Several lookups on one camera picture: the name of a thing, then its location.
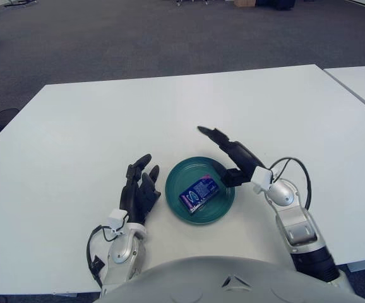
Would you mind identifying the grey robot torso shell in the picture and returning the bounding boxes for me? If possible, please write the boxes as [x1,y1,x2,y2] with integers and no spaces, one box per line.
[92,256,365,303]

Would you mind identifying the blue gum box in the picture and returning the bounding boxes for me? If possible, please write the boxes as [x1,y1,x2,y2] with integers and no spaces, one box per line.
[178,175,220,216]

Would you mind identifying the teal round plate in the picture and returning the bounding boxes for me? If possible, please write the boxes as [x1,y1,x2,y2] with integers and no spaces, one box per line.
[164,155,236,225]

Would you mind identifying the black stand base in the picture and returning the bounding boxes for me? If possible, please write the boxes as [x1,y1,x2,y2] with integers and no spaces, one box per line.
[4,0,41,8]

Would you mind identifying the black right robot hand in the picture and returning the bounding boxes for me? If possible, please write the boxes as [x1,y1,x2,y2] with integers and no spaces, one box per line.
[196,125,267,189]

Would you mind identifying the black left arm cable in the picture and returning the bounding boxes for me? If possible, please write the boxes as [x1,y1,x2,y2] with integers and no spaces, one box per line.
[86,224,114,285]

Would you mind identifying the black bulky background object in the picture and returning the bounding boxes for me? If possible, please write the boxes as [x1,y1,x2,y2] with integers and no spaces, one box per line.
[257,0,297,11]

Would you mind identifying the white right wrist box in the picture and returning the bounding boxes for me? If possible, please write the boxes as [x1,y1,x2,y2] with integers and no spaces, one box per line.
[251,166,273,194]

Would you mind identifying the black caster legs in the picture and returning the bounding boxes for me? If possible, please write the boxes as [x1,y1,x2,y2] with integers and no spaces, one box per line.
[175,0,217,7]

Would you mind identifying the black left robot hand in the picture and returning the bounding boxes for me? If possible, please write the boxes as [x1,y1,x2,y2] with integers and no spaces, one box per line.
[119,153,162,225]

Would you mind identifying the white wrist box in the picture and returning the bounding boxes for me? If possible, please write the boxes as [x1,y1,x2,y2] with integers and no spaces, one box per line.
[107,208,129,232]
[251,166,273,194]

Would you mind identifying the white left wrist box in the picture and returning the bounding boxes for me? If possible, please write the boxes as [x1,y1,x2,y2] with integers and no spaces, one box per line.
[107,208,129,232]

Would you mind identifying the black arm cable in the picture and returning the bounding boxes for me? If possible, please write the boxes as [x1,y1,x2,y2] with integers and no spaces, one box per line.
[269,157,313,210]
[86,224,114,285]

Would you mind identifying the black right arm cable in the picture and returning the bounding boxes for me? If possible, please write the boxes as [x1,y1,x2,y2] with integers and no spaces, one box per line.
[269,157,313,210]

